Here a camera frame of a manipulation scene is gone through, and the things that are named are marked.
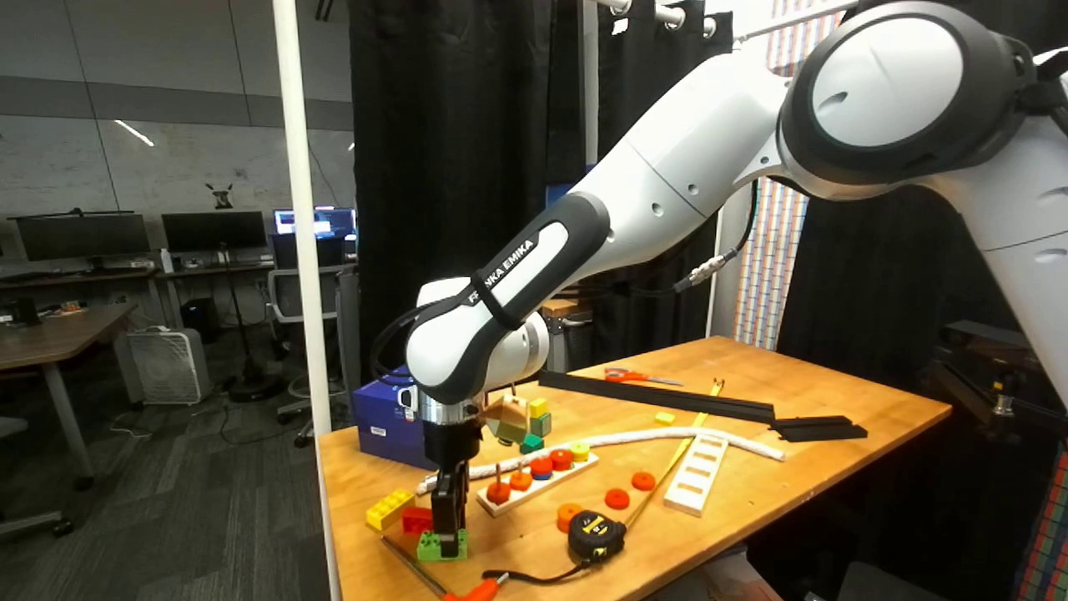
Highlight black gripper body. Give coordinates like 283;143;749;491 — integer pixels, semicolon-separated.
423;420;480;468

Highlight green block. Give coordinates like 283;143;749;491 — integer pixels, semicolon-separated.
416;532;471;563

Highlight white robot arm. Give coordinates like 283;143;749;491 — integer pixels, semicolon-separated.
406;0;1068;539

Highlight orange red block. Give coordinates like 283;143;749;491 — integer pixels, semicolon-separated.
400;508;435;539

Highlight yellow lego block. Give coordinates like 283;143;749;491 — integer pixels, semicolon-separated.
365;491;413;532

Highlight blue box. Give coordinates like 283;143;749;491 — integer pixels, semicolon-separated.
352;368;426;468

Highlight yellow green stacked blocks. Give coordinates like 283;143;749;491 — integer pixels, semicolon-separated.
526;399;550;439

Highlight white peg board with discs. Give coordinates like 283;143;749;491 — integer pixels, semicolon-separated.
479;448;599;516

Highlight orange disc by tape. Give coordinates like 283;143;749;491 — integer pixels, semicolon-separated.
554;506;584;536

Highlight black yellow tape measure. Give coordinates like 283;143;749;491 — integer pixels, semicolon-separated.
569;511;628;563

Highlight red disc near tape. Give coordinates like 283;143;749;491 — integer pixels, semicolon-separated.
603;487;630;511

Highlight red disc near tray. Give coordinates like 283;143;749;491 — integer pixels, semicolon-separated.
630;470;659;491

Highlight white wooden slotted tray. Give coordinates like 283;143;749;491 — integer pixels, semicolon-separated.
664;435;729;516

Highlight black bar on table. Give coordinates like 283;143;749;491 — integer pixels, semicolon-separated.
538;371;869;441

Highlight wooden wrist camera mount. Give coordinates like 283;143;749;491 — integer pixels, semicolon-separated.
480;393;526;432

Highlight thick white rope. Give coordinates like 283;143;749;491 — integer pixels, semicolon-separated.
410;420;788;502

